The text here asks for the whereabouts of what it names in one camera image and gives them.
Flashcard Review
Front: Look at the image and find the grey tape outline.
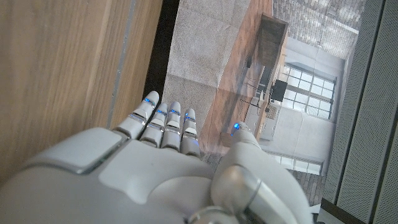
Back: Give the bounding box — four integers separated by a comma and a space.
105, 0, 137, 130

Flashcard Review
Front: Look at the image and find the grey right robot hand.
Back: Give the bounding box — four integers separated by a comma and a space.
0, 90, 315, 224

